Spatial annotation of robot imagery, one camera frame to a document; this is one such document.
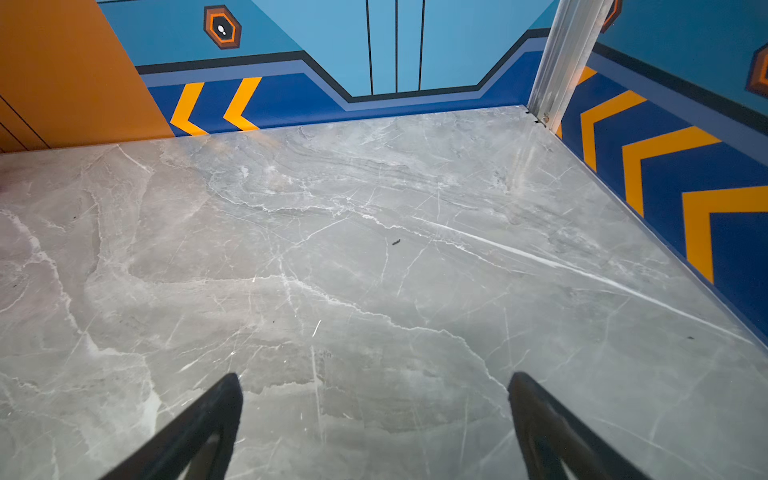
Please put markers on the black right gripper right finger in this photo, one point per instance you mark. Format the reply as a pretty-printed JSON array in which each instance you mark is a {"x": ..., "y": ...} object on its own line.
[{"x": 555, "y": 443}]

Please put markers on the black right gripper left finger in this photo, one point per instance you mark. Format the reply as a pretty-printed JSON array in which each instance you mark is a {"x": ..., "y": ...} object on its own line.
[{"x": 197, "y": 444}]

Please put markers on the aluminium corner post right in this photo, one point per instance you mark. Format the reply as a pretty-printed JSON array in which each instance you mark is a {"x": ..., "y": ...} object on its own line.
[{"x": 575, "y": 29}]

